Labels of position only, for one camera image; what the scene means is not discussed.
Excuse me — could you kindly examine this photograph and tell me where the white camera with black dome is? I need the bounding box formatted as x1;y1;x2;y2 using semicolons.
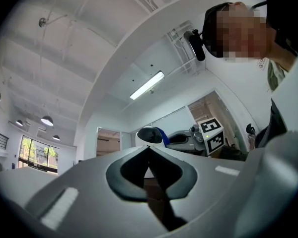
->
135;126;164;179

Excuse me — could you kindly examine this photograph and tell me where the black head-worn camera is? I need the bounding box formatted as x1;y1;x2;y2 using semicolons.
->
183;29;207;62

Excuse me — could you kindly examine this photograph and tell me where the black headset cable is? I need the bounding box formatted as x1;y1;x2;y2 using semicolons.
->
250;0;268;10

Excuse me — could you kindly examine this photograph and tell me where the large window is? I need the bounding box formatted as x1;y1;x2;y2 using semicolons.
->
17;135;60;174

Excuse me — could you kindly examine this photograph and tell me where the blue cloth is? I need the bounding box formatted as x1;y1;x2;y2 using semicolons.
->
154;126;170;148

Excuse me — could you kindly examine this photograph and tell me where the white ceiling cable tray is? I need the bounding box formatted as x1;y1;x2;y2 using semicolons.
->
167;21;205;76

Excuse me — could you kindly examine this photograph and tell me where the long fluorescent ceiling light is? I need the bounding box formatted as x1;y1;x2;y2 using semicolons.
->
129;70;165;101

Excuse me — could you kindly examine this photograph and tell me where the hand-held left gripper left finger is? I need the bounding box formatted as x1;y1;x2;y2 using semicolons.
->
24;144;170;238

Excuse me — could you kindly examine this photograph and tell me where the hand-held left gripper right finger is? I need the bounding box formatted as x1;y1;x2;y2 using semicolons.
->
148;144;246;234

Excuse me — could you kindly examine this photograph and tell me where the large dome pendant lamp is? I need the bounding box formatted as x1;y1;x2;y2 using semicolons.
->
41;115;54;127

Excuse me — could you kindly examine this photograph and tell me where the person's head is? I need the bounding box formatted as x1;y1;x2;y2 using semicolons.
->
203;1;277;64

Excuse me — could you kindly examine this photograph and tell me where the person's pale green jacket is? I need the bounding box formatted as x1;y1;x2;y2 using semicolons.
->
266;59;287;92

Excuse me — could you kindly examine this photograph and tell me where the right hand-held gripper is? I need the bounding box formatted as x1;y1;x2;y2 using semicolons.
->
168;117;225;156

